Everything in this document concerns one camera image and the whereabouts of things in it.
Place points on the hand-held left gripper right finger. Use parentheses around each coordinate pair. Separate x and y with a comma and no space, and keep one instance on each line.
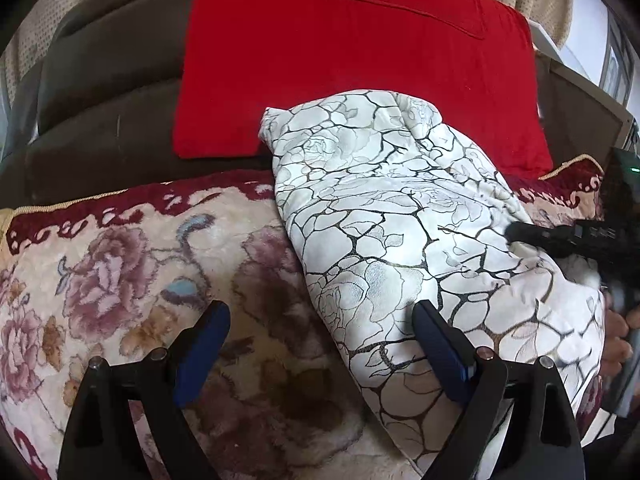
(442,355)

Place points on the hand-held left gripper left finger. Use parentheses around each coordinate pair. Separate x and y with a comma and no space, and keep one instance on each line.
(205,350)

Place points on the brown sofa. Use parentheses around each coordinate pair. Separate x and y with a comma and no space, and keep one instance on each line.
(110,110)

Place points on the floral plush blanket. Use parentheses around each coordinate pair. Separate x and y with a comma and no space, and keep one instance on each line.
(125,285)

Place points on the person's right hand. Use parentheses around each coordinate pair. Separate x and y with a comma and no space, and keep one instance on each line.
(615,342)

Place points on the white cracked-pattern pillow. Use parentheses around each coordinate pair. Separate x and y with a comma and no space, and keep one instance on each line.
(400,240)

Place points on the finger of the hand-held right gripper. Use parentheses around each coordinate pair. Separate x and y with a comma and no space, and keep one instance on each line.
(540,236)

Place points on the red cushion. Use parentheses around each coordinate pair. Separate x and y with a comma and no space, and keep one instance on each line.
(325,60)

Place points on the window frame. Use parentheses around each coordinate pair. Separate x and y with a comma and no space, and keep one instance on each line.
(617,55)

